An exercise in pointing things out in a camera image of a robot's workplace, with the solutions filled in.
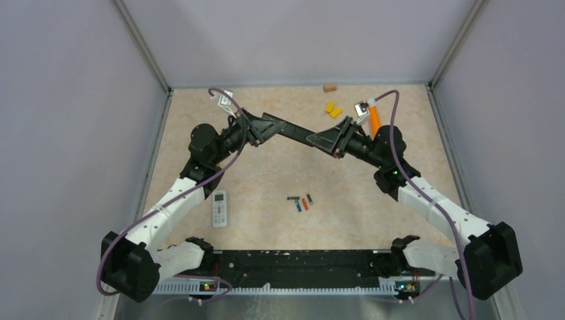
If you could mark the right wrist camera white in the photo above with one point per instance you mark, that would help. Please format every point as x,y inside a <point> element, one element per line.
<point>361,109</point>

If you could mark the tan wooden block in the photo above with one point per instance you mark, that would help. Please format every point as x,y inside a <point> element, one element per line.
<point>329,87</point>

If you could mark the yellow block left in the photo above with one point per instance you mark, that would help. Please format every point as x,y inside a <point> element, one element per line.
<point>329,107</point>

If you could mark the black remote control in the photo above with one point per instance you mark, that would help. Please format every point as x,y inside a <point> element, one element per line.
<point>296,133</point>

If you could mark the orange toy carrot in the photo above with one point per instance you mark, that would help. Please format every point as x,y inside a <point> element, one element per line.
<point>374,120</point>

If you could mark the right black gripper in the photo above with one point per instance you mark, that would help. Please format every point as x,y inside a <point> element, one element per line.
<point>336,140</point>

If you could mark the yellow block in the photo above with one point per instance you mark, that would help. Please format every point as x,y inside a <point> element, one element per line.
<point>329,107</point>
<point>335,113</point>

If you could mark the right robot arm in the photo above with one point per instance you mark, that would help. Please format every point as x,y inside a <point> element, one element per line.
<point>485,257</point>

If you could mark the white remote control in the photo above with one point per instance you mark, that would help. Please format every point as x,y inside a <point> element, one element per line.
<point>219,209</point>

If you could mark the yellow block right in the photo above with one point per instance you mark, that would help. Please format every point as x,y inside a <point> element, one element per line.
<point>335,113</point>

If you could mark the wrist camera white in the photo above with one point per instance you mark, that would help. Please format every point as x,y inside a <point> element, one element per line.
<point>223,101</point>
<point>361,109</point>

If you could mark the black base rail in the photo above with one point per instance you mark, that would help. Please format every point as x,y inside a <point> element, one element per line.
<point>300,269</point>

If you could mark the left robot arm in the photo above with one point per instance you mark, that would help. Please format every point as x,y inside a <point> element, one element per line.
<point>132,261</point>

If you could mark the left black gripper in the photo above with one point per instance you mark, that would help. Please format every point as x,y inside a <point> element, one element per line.
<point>268,127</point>

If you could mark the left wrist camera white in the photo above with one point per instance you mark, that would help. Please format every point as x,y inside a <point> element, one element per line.
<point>223,101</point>

